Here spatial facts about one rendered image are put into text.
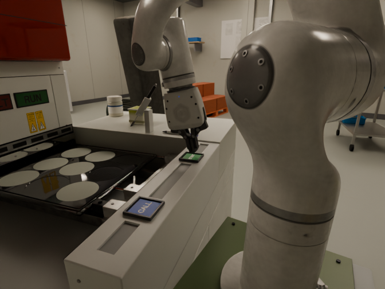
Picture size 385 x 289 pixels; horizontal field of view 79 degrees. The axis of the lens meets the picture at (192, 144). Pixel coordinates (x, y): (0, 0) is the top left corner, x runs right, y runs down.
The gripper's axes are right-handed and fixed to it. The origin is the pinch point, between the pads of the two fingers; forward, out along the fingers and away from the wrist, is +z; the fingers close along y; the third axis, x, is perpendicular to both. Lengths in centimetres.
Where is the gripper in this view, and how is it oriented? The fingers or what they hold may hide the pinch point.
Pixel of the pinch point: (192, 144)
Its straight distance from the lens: 65.2
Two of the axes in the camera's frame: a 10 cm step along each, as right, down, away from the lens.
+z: 2.0, 9.5, 2.6
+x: 3.3, -3.1, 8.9
